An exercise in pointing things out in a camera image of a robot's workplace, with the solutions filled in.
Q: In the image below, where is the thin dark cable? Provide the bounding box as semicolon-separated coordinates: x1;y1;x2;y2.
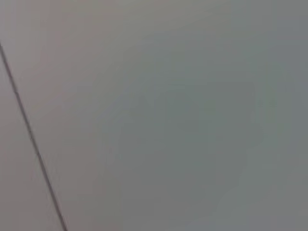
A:
0;44;68;231

